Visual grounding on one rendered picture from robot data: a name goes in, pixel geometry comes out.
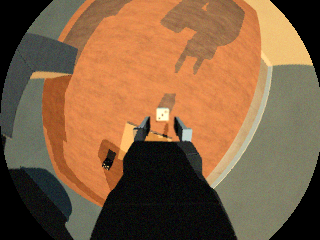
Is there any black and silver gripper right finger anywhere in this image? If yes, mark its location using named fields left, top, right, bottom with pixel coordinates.
left=174, top=117, right=193, bottom=142

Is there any tan square mat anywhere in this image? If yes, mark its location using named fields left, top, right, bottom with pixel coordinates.
left=118, top=123, right=172, bottom=161

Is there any white die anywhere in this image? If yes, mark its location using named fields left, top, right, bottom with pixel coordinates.
left=156, top=107, right=169, bottom=121

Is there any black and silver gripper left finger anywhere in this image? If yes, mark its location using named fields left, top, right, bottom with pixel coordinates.
left=133, top=116, right=150, bottom=141

